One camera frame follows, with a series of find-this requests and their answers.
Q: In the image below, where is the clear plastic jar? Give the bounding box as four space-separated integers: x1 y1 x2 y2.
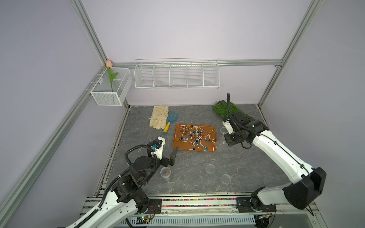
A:
160 167 172 182

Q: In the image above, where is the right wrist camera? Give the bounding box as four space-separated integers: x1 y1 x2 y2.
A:
222 117 234 134

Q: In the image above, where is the cream work glove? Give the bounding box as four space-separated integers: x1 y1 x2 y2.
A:
149 105 169 130

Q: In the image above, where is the blue yellow garden rake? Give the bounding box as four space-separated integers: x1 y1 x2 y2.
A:
163 111 179 134

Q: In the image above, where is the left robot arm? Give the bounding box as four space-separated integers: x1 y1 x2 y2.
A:
69 139 179 228

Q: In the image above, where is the green artificial grass mat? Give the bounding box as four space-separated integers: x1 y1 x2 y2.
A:
213 100 253 121

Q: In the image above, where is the brown wooden tray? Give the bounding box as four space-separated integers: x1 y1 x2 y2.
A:
172 123 217 153

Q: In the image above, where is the white wire wall rack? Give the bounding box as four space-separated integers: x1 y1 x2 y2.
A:
135 58 221 89

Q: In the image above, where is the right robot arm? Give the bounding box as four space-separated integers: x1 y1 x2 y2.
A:
223 94 327 212

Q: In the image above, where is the white mesh wall basket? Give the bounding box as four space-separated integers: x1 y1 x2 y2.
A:
90 67 133 106

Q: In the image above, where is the clear candy jar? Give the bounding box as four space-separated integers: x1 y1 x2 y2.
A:
220 127 228 135

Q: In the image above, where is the pink artificial tulip flower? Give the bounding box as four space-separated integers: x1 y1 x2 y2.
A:
106 60 119 92

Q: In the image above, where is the pile of spilled lollipops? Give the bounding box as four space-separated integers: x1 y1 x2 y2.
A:
175 122 217 152

